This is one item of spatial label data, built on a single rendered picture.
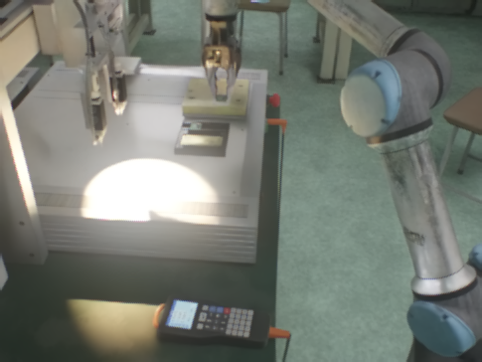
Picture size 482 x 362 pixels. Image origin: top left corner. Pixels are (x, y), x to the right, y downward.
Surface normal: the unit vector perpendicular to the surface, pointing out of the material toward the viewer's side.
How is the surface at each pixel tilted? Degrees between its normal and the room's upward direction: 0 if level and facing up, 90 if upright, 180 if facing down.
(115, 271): 0
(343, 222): 0
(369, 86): 83
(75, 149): 0
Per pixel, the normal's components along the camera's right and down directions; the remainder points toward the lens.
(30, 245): -0.07, 0.58
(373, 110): -0.82, 0.22
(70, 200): 0.02, -0.81
